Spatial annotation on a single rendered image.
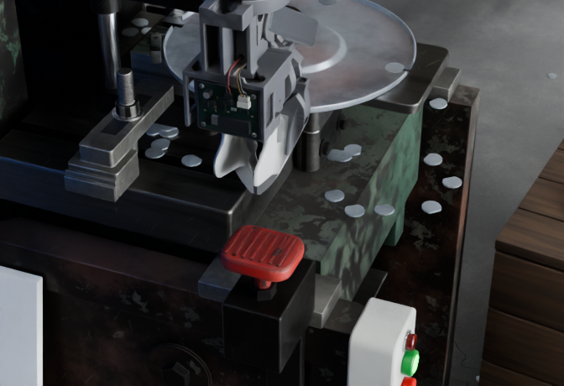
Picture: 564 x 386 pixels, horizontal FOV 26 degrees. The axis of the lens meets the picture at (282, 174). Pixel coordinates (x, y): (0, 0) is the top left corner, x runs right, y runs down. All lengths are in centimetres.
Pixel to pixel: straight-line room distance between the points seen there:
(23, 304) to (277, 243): 38
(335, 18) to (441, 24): 171
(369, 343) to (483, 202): 131
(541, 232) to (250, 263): 83
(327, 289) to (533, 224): 67
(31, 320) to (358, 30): 50
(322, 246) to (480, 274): 104
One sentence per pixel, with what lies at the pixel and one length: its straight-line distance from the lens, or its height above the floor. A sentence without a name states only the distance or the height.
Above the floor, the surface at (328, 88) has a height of 78.
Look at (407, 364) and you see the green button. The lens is 127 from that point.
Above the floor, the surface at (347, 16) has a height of 78.
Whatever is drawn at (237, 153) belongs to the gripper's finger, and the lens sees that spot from 106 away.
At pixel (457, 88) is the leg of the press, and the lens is 167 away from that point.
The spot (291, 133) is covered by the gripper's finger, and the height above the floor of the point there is 90.
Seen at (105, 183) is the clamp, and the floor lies 72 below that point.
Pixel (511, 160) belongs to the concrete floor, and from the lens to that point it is 266.
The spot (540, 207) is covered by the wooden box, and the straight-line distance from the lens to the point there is 192.
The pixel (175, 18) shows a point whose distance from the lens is 148.
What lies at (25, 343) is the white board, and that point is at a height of 51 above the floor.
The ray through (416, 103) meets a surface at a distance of 131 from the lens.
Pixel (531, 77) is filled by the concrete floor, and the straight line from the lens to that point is 297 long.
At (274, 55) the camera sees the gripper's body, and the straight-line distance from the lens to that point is 99.
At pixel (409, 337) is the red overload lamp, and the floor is 62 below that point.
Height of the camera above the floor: 146
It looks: 35 degrees down
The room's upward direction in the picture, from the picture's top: straight up
